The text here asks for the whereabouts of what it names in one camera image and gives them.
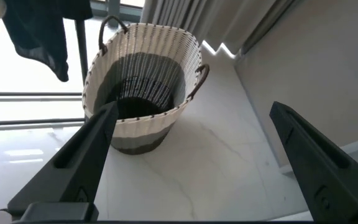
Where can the white laundry basket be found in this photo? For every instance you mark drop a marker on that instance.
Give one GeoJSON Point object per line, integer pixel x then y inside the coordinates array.
{"type": "Point", "coordinates": [154, 43]}

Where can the black clothes rack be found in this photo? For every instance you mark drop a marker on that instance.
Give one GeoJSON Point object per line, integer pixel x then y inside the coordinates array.
{"type": "Point", "coordinates": [81, 53]}

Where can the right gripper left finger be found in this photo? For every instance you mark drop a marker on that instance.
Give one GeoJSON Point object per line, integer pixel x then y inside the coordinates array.
{"type": "Point", "coordinates": [73, 174]}

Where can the window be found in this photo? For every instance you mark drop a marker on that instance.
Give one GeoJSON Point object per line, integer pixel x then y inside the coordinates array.
{"type": "Point", "coordinates": [113, 11]}

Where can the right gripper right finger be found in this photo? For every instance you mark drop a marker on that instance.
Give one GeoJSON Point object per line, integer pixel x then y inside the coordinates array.
{"type": "Point", "coordinates": [331, 186]}

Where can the black garment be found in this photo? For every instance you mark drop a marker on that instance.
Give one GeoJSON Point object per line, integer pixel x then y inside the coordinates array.
{"type": "Point", "coordinates": [36, 31]}

